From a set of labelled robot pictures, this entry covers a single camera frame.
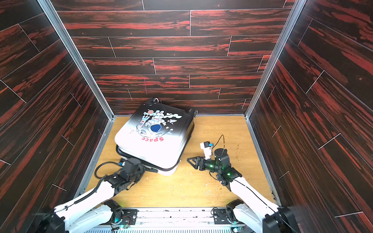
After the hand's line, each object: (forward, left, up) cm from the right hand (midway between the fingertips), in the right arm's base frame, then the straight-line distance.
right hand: (192, 157), depth 79 cm
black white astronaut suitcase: (+10, +20, +7) cm, 24 cm away
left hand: (-2, +26, -10) cm, 27 cm away
